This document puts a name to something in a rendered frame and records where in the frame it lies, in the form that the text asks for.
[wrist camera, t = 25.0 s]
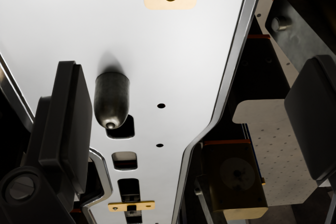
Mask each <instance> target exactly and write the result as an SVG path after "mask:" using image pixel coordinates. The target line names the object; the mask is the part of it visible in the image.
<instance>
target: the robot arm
mask: <svg viewBox="0 0 336 224"><path fill-rule="evenodd" d="M284 108H285V111H286V113H287V116H288V119H289V121H290V124H291V126H292V129H293V132H294V134H295V137H296V140H297V142H298V145H299V147H300V150H301V153H302V155H303V158H304V161H305V163H306V166H307V168H308V171H309V174H310V176H311V178H312V179H313V180H315V181H316V183H317V186H318V187H331V188H332V190H333V192H334V193H333V196H332V200H331V203H330V207H329V210H328V213H327V217H326V220H325V223H324V224H336V64H335V62H334V60H333V58H332V57H331V56H330V55H328V54H323V55H313V56H312V57H311V58H309V59H307V61H306V62H305V64H304V66H303V67H302V69H301V71H300V73H299V74H298V76H297V78H296V80H295V82H294V83H293V85H292V87H291V89H290V90H289V92H288V94H287V96H286V98H285V99H284ZM92 119H93V106H92V102H91V98H90V95H89V91H88V87H87V83H86V79H85V76H84V72H83V68H82V65H81V64H77V63H76V61H75V60H62V61H59V62H58V65H57V70H56V75H55V80H54V85H53V89H52V94H51V95H43V96H41V97H40V98H39V101H38V105H37V109H36V113H35V117H34V122H33V126H32V130H31V134H30V139H29V143H28V147H27V151H26V156H25V160H24V164H23V166H20V167H17V168H15V169H13V170H11V171H10V172H8V173H7V174H6V175H5V176H4V177H3V178H2V179H1V181H0V224H76V222H75V221H74V219H73V218H72V216H71V215H70V212H71V211H72V210H73V208H74V202H75V201H80V194H84V193H85V191H86V183H87V172H88V162H89V151H90V141H91V130H92Z"/></svg>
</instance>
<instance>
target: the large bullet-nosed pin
mask: <svg viewBox="0 0 336 224"><path fill-rule="evenodd" d="M129 109H130V80H129V79H128V78H127V77H126V76H125V75H123V74H122V73H118V72H105V73H102V74H100V75H99V76H98V77H97V78H96V80H95V90H94V100H93V111H94V116H95V118H96V120H97V122H98V124H99V125H100V126H102V127H103V128H106V129H116V128H119V127H120V126H121V125H122V124H123V123H124V122H125V121H126V119H127V116H128V113H129Z"/></svg>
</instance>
